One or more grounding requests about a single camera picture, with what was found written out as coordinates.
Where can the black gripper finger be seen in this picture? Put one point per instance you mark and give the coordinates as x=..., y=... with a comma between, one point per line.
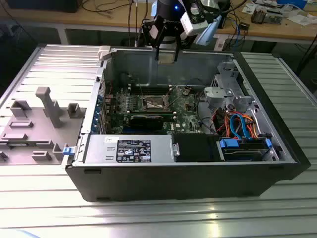
x=180, y=37
x=146, y=32

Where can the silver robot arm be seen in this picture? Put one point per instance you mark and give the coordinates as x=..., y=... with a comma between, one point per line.
x=209, y=29

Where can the CPU socket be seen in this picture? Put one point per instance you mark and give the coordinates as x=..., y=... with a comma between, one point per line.
x=154, y=104

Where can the white label card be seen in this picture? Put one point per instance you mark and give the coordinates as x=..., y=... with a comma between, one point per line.
x=220, y=44

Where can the round coin cell battery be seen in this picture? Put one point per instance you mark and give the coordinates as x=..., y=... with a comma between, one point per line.
x=185, y=91

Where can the small black adapter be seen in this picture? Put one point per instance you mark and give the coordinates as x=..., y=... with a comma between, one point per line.
x=244, y=26

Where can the silver metal disk bay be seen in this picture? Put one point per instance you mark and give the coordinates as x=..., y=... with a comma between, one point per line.
x=218, y=95

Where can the wooden desk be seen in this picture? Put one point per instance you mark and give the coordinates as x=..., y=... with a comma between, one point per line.
x=74, y=19

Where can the metal heatsink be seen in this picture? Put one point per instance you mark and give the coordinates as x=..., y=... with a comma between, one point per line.
x=258, y=16

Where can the green motherboard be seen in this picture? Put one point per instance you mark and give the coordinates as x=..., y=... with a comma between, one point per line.
x=184, y=119

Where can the black graphics card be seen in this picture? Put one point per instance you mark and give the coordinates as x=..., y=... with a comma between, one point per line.
x=146, y=121

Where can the grey electronic device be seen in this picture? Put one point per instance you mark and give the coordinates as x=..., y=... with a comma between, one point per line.
x=273, y=17

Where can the black box on desk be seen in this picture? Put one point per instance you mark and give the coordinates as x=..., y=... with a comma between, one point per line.
x=37, y=5

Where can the black plastic shroud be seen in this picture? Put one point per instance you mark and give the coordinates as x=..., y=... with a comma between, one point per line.
x=195, y=148

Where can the hard disk in blue carrier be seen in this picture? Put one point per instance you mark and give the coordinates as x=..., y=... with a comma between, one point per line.
x=229, y=143

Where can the white paper sheet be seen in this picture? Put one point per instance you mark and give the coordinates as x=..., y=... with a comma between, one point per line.
x=299, y=19

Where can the silver power supply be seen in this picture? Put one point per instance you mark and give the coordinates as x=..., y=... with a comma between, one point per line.
x=99, y=148

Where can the blue case latch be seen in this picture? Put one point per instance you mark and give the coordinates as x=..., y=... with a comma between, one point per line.
x=68, y=151

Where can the black PC case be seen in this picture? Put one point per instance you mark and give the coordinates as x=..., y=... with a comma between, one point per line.
x=173, y=183

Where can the grey parts rack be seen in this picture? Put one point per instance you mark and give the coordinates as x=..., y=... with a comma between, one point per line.
x=37, y=138

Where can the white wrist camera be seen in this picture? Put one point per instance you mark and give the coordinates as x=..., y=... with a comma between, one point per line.
x=190, y=27

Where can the small silver bracket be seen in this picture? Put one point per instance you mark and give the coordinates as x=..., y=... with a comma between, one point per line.
x=175, y=148

